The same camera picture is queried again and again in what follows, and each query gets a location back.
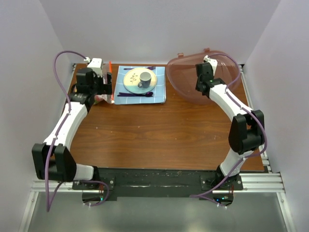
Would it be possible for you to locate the clear zip top bag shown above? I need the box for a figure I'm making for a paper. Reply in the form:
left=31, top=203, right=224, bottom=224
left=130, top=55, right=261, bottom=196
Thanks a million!
left=94, top=62, right=114, bottom=104

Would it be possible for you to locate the clear pink plastic bowl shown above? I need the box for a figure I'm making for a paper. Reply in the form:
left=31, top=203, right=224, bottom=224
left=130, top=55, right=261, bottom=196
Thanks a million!
left=166, top=48, right=240, bottom=105

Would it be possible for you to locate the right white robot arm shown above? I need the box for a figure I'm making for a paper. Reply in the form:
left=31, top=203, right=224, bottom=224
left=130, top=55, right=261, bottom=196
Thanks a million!
left=196, top=61, right=266, bottom=190

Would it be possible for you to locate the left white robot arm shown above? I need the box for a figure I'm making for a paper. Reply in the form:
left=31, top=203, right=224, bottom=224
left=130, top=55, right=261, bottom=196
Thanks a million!
left=32, top=68, right=112, bottom=189

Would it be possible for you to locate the cream plate with plant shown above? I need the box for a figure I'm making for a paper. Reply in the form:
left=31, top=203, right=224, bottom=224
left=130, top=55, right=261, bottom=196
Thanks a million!
left=123, top=69, right=157, bottom=94

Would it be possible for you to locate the purple plastic spoon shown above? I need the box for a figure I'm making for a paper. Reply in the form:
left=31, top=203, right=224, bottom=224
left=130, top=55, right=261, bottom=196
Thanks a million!
left=117, top=92, right=154, bottom=97

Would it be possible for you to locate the grey mug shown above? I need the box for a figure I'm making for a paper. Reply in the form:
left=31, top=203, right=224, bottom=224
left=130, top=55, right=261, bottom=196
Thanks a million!
left=138, top=72, right=152, bottom=88

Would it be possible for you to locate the purple plastic fork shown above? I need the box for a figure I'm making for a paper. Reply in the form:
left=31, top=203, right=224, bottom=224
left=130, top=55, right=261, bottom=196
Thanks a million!
left=124, top=66, right=156, bottom=71

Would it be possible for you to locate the blue checked cloth napkin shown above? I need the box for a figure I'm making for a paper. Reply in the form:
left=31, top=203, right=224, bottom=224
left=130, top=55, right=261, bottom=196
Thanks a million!
left=114, top=66, right=166, bottom=105

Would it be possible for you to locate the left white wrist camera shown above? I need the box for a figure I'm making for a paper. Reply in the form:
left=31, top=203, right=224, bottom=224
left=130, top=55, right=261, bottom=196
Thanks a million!
left=87, top=58, right=103, bottom=73

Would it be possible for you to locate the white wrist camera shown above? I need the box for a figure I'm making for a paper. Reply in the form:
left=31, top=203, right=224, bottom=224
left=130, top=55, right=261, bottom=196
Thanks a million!
left=87, top=58, right=103, bottom=73
left=203, top=55, right=218, bottom=74

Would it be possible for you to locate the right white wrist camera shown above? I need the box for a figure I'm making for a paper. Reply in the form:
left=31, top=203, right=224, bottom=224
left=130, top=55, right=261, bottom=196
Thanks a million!
left=203, top=55, right=218, bottom=74

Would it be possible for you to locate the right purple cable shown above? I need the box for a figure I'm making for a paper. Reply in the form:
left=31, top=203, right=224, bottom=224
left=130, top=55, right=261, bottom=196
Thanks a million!
left=189, top=53, right=267, bottom=208

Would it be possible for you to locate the purple cable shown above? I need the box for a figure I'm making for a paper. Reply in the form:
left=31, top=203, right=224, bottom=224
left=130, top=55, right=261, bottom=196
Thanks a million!
left=45, top=50, right=88, bottom=213
left=189, top=53, right=267, bottom=208

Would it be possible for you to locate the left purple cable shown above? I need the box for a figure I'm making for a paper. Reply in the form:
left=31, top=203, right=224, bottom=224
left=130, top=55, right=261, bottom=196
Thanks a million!
left=45, top=50, right=88, bottom=213

